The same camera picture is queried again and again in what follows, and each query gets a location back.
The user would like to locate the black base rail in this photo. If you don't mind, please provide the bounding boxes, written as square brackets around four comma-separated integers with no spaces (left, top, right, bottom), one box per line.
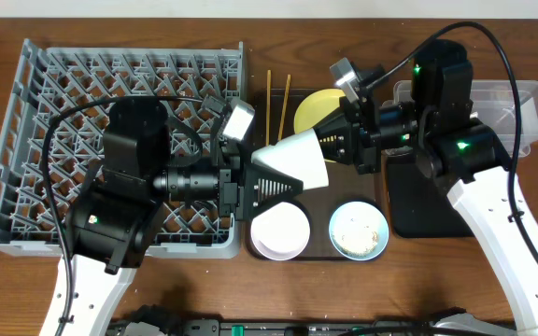
[105,319,516,336]

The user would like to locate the wooden chopstick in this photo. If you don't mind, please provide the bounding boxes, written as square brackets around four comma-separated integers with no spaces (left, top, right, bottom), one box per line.
[265,69,272,147]
[277,74,291,142]

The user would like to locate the white paper cup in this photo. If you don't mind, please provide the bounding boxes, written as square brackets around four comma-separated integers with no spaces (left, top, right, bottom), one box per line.
[251,129,329,190]

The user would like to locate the clear plastic waste bin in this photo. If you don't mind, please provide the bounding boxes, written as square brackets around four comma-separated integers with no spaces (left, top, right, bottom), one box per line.
[381,79,538,159]

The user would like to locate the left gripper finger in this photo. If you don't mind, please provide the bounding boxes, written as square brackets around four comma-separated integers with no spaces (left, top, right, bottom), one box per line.
[243,188,304,220]
[244,161,297,185]

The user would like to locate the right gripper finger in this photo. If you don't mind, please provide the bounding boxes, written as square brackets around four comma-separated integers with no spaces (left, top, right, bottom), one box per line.
[319,134,356,165]
[313,111,350,135]

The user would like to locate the yellow round plate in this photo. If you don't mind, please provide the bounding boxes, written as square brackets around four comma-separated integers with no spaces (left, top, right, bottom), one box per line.
[293,89,345,163]

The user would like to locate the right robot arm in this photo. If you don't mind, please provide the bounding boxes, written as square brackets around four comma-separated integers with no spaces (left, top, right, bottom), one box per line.
[315,39,538,335]

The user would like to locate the dark brown serving tray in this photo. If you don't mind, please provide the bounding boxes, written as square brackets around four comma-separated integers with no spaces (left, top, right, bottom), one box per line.
[252,89,382,261]

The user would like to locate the black rectangular waste tray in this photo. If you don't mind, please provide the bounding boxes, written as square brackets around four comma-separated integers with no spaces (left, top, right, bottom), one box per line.
[385,153,474,238]

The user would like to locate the grey plastic dish rack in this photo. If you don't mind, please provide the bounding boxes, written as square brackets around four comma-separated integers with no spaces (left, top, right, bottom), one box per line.
[0,41,248,257]

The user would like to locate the light blue bowl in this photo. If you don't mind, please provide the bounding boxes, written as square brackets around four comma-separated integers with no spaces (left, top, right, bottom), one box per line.
[329,201,389,261]

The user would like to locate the pink white bowl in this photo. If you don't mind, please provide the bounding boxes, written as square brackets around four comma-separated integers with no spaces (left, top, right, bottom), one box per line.
[250,202,310,261]

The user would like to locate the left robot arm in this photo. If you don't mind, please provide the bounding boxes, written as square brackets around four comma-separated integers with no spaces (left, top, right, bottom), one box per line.
[41,95,303,335]

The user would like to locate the rice and nut scraps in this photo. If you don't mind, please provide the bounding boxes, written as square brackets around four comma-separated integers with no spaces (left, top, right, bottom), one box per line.
[332,221,379,257]

